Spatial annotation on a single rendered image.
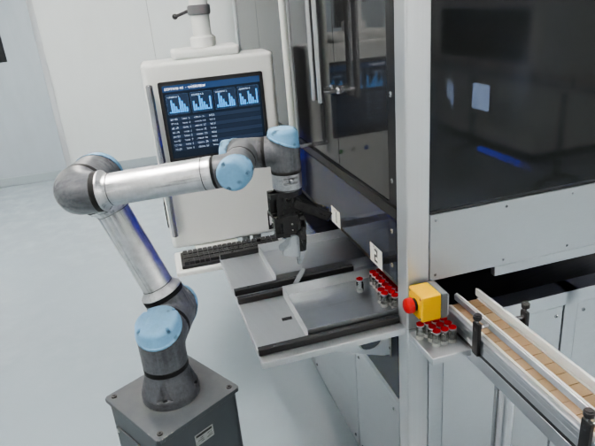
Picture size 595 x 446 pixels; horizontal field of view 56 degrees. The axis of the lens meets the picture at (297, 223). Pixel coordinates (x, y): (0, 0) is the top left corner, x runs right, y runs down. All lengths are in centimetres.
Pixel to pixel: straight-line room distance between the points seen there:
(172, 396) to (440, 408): 78
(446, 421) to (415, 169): 81
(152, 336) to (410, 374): 71
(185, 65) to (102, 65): 459
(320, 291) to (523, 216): 63
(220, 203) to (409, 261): 108
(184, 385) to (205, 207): 99
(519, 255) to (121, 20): 567
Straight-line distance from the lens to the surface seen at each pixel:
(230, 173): 121
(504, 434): 162
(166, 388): 150
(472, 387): 180
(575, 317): 188
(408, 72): 132
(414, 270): 148
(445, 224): 147
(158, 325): 144
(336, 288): 176
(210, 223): 235
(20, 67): 683
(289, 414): 265
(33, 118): 689
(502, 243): 159
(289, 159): 134
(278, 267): 192
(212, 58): 221
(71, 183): 135
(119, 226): 149
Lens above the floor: 174
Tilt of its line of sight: 22 degrees down
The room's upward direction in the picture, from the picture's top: 5 degrees counter-clockwise
